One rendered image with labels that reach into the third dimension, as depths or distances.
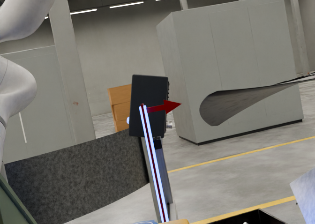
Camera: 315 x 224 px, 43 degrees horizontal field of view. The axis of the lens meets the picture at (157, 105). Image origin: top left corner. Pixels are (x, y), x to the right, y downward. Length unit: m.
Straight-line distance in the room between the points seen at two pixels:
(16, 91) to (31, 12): 0.19
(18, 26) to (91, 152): 1.47
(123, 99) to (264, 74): 3.08
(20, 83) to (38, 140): 5.56
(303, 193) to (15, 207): 0.51
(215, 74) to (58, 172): 4.88
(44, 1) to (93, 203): 1.59
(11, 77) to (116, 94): 7.60
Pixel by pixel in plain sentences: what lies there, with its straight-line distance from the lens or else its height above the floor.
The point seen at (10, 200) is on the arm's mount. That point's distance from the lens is 0.80.
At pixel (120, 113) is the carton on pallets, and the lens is 8.63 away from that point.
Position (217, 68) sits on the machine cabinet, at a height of 1.20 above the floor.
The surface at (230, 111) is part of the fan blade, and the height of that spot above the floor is 1.14.
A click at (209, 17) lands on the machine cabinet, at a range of 6.92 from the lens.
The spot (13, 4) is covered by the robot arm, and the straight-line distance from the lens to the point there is 1.04.
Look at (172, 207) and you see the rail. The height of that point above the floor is 0.86.
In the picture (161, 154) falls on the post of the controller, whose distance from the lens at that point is 1.19.
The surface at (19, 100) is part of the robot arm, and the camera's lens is 1.02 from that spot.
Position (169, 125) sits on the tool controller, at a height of 1.08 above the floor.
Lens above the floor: 1.23
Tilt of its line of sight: 4 degrees down
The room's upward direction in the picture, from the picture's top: 11 degrees counter-clockwise
